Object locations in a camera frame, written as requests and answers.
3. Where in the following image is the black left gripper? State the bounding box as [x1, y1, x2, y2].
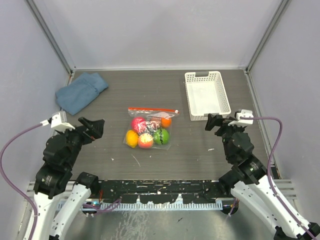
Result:
[56, 116, 104, 168]

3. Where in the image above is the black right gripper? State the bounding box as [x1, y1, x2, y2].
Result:
[204, 113, 245, 160]

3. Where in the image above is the yellow toy lemon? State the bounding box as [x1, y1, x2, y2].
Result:
[125, 129, 139, 148]

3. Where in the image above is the red toy apple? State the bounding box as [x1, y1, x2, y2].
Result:
[131, 116, 146, 134]

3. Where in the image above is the orange toy fruit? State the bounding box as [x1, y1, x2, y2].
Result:
[160, 117, 172, 128]

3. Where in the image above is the pink toy peach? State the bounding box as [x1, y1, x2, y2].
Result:
[138, 133, 154, 149]

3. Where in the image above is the clear zip bag orange zipper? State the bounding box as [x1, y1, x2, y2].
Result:
[123, 107, 180, 150]

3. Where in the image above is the green toy fruit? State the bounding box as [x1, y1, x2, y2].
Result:
[152, 128, 170, 145]

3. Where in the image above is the brown toy kiwi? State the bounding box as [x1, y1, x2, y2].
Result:
[147, 119, 161, 132]

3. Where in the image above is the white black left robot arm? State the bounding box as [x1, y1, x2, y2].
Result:
[28, 113, 105, 240]

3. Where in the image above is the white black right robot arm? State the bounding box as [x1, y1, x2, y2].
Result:
[205, 109, 320, 240]

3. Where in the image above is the white perforated plastic basket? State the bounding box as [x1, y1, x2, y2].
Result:
[184, 71, 231, 122]

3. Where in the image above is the blue folded cloth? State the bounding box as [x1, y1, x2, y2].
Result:
[55, 72, 109, 116]

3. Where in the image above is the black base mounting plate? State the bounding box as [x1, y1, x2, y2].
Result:
[89, 179, 234, 205]

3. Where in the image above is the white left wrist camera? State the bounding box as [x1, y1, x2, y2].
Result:
[40, 111, 76, 133]

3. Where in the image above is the blue slotted cable duct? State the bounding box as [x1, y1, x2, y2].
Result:
[57, 201, 223, 211]

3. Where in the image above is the left aluminium corner post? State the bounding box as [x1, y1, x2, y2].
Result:
[25, 0, 74, 75]

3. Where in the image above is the aluminium corner post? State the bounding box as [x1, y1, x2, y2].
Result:
[245, 0, 293, 74]
[25, 0, 74, 75]

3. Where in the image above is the right aluminium corner post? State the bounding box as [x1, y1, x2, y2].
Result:
[245, 0, 293, 74]

